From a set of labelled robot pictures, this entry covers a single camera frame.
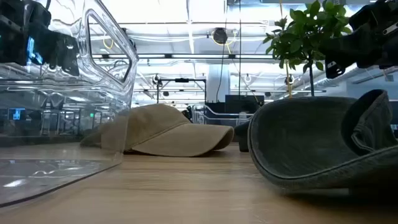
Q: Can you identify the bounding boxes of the black computer monitor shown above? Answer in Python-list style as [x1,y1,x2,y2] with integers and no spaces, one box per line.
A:
[224,94,266,114]

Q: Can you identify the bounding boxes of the green leafy plant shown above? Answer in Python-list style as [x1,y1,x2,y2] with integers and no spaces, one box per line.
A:
[262,0,354,98]

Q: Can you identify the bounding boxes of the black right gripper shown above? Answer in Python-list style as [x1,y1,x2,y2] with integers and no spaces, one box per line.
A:
[322,0,398,79]

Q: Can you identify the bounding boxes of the khaki baseball cap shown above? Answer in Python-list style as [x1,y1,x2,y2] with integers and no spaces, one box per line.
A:
[79,103,235,157]

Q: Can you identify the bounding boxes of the blue lit screen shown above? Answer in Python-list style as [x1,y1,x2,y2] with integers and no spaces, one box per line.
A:
[7,108,27,121]

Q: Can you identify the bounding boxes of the black hanging cable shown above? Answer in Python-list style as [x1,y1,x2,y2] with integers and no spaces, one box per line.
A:
[238,0,243,97]

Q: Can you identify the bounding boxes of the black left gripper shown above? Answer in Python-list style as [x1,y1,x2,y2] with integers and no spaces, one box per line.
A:
[0,0,80,77]

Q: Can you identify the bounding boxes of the black hanging cable reel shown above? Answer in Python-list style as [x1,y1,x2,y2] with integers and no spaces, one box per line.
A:
[213,27,229,45]

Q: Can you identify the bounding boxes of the black background gantry frame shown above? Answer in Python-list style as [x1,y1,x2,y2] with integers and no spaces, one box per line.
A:
[156,77,208,104]

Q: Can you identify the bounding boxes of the clear plastic bin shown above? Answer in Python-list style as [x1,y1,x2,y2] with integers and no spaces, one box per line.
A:
[0,0,140,208]
[191,104,255,128]

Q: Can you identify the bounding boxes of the black baseball cap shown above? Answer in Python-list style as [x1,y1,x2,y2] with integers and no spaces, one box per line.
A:
[234,119,253,153]
[248,89,398,195]

